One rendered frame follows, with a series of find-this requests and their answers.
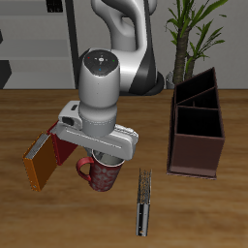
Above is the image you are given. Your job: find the orange book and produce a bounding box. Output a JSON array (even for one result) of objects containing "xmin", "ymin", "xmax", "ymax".
[{"xmin": 22, "ymin": 132, "xmax": 59, "ymax": 193}]

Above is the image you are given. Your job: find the black and grey book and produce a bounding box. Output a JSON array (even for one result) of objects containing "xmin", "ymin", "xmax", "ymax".
[{"xmin": 135, "ymin": 168, "xmax": 153, "ymax": 237}]

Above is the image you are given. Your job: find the dark vertical post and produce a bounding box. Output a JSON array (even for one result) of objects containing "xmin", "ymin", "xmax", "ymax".
[{"xmin": 64, "ymin": 0, "xmax": 80, "ymax": 90}]

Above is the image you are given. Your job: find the green pot plant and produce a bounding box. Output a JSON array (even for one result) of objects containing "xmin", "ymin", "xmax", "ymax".
[{"xmin": 165, "ymin": 0, "xmax": 230, "ymax": 87}]

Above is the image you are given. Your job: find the black angular object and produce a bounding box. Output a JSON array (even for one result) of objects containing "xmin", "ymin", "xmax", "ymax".
[{"xmin": 0, "ymin": 59, "xmax": 13, "ymax": 90}]

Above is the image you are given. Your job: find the dark red book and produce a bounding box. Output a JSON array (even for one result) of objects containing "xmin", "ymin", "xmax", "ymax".
[{"xmin": 46, "ymin": 120, "xmax": 78, "ymax": 167}]

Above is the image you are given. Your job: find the red patterned mug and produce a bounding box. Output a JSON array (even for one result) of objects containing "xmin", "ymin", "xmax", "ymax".
[{"xmin": 76, "ymin": 149, "xmax": 126, "ymax": 193}]

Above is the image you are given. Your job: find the dark brown desk caddy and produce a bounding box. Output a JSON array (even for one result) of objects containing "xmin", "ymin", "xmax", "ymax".
[{"xmin": 166, "ymin": 66, "xmax": 227, "ymax": 180}]

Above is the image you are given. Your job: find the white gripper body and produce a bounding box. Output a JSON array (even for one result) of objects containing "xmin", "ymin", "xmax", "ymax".
[{"xmin": 50, "ymin": 123, "xmax": 140, "ymax": 162}]

